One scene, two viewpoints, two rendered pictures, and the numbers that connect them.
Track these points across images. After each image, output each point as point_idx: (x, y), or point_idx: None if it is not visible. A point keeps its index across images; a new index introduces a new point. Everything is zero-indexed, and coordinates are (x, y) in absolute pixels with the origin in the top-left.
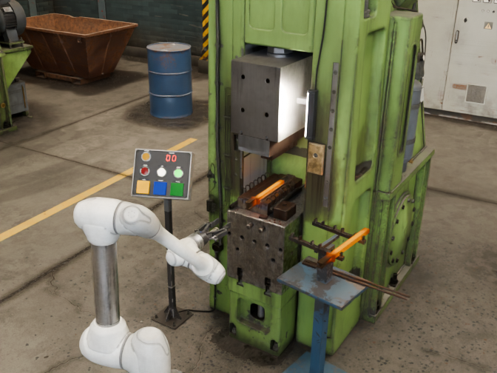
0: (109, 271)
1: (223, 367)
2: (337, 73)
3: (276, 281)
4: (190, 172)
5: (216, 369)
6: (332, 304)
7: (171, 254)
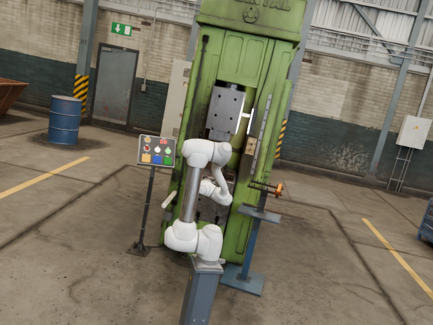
0: (198, 186)
1: (187, 275)
2: (270, 100)
3: (223, 217)
4: (174, 151)
5: (184, 276)
6: (273, 221)
7: (204, 187)
